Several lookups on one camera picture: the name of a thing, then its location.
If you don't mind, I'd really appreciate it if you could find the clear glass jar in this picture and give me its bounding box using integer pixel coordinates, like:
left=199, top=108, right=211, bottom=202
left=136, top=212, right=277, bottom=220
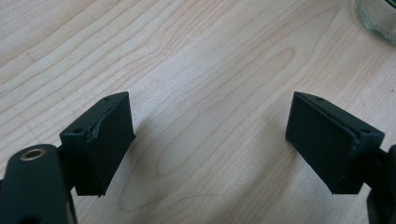
left=353, top=0, right=396, bottom=45

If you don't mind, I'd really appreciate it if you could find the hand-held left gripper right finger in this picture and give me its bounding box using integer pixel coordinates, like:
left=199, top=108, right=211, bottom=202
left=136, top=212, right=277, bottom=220
left=285, top=91, right=386, bottom=195

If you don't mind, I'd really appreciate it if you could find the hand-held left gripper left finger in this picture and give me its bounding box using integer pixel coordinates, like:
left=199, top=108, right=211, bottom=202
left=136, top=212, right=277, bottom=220
left=59, top=91, right=136, bottom=198

